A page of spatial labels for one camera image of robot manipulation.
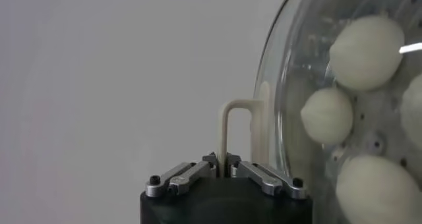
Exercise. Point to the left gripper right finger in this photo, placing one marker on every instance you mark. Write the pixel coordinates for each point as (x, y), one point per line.
(263, 177)

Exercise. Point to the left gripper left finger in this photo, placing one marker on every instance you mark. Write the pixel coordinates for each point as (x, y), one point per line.
(184, 179)

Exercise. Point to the perforated steel steamer basket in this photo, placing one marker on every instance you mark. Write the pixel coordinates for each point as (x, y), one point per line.
(369, 123)

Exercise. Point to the white steamed baozi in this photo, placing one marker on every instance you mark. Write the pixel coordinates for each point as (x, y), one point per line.
(366, 52)
(326, 115)
(376, 189)
(413, 111)

